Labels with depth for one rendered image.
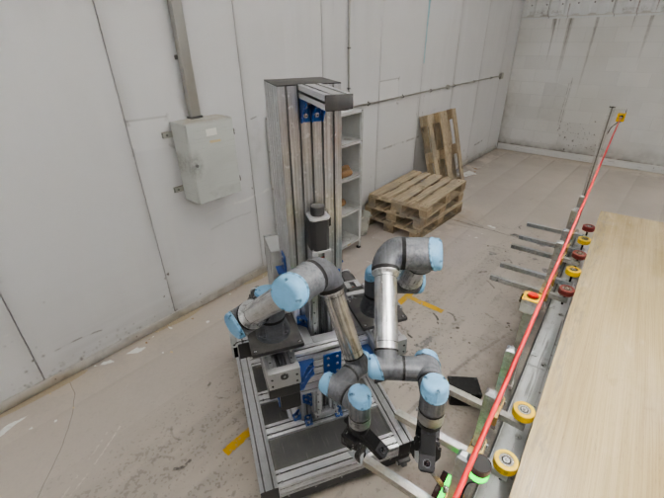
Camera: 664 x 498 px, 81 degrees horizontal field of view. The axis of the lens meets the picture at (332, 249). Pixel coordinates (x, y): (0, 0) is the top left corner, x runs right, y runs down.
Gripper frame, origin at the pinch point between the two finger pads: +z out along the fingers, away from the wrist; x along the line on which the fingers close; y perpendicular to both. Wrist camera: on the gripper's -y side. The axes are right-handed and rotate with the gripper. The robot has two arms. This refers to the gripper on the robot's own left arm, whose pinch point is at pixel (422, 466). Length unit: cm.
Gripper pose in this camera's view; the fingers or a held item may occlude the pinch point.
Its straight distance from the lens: 142.2
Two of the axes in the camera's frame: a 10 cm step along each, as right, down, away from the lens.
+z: 0.2, 8.7, 4.8
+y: 2.8, -4.7, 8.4
